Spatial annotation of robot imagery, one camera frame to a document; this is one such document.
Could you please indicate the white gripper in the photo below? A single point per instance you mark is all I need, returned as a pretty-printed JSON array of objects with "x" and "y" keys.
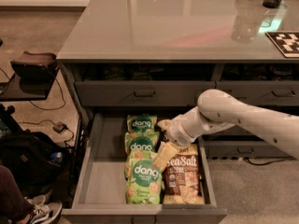
[{"x": 176, "y": 130}]

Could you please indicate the brown sea salt bag front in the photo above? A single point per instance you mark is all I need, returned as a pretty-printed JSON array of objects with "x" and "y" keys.
[{"x": 182, "y": 177}]

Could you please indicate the brown sea salt bag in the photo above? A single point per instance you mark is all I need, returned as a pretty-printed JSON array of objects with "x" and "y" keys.
[
  {"x": 182, "y": 177},
  {"x": 164, "y": 137}
]

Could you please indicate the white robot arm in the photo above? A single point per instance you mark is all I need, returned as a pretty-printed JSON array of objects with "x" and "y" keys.
[{"x": 218, "y": 111}]

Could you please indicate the brown sea salt bag rear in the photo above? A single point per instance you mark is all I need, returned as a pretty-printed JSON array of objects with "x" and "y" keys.
[{"x": 164, "y": 137}]

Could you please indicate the green dang bag middle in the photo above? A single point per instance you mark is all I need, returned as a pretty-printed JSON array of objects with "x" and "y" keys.
[{"x": 141, "y": 141}]

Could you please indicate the green dang bag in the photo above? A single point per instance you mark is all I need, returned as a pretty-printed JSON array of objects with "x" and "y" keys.
[
  {"x": 141, "y": 123},
  {"x": 134, "y": 157},
  {"x": 144, "y": 183},
  {"x": 141, "y": 141}
]

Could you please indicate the green dang bag rear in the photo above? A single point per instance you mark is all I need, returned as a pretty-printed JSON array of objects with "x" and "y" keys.
[{"x": 141, "y": 123}]

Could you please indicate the green dang bag front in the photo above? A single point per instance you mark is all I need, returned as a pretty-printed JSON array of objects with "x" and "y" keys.
[{"x": 144, "y": 183}]

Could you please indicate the grey bottom right drawer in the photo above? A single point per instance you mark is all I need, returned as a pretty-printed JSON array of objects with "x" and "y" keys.
[{"x": 251, "y": 149}]

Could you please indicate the open grey middle drawer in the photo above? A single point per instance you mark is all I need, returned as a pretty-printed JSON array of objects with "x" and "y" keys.
[{"x": 100, "y": 193}]

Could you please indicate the grey top left drawer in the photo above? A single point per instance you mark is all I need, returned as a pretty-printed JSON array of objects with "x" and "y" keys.
[{"x": 140, "y": 93}]

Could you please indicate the grey top right drawer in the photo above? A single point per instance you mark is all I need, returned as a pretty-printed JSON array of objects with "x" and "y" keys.
[{"x": 280, "y": 93}]

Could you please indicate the grey cabinet with glass top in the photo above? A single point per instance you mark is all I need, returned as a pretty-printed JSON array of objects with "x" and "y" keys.
[{"x": 177, "y": 40}]

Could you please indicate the black power adapter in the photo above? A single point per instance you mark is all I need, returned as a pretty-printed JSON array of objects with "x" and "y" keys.
[{"x": 59, "y": 127}]

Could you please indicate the black backpack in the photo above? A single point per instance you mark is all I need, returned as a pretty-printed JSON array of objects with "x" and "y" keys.
[{"x": 33, "y": 158}]

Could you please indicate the grey white sneaker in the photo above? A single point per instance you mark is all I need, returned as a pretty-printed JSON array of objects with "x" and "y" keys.
[{"x": 42, "y": 212}]

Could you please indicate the black side table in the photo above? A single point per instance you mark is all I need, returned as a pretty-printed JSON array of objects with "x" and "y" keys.
[{"x": 19, "y": 89}]

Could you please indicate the black device on side table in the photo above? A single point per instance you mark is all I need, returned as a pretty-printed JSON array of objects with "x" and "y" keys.
[{"x": 35, "y": 66}]

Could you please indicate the black white fiducial marker board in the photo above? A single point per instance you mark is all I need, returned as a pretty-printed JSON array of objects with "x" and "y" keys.
[{"x": 287, "y": 42}]

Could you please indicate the person leg dark trousers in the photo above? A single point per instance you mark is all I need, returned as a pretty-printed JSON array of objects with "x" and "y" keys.
[{"x": 12, "y": 203}]

